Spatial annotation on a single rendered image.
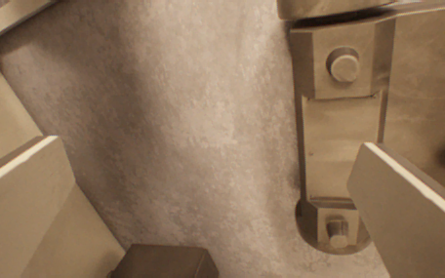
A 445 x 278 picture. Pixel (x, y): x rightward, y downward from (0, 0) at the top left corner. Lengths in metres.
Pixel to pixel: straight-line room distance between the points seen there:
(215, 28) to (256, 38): 0.10
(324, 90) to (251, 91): 0.28
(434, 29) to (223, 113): 0.48
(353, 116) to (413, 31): 0.15
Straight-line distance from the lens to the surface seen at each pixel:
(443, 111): 0.54
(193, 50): 0.69
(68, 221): 1.30
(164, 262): 1.21
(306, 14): 0.44
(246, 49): 0.65
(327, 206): 0.58
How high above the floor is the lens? 0.62
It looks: 54 degrees down
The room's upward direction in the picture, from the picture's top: 150 degrees counter-clockwise
